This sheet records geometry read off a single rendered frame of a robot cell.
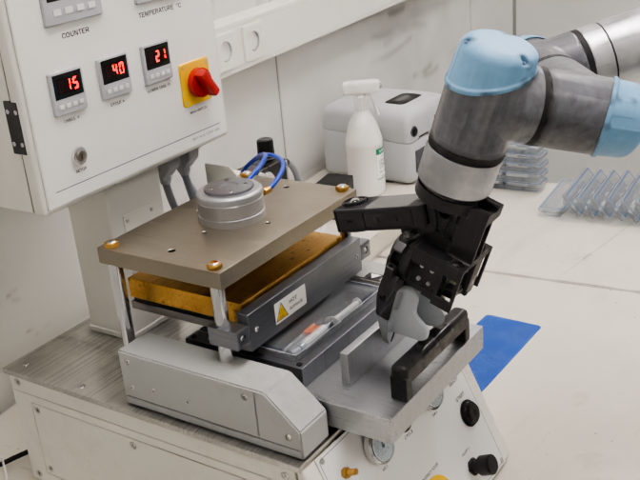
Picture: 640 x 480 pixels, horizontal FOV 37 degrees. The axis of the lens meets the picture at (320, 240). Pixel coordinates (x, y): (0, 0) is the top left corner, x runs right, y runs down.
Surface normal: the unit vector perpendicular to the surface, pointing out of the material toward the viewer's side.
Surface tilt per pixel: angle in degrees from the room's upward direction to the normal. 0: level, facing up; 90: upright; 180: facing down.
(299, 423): 41
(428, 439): 65
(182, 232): 0
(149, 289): 90
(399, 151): 90
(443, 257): 20
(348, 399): 0
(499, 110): 101
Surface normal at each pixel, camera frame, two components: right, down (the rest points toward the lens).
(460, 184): -0.10, 0.53
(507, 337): -0.08, -0.92
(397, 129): -0.57, 0.29
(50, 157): 0.83, 0.15
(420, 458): 0.72, -0.26
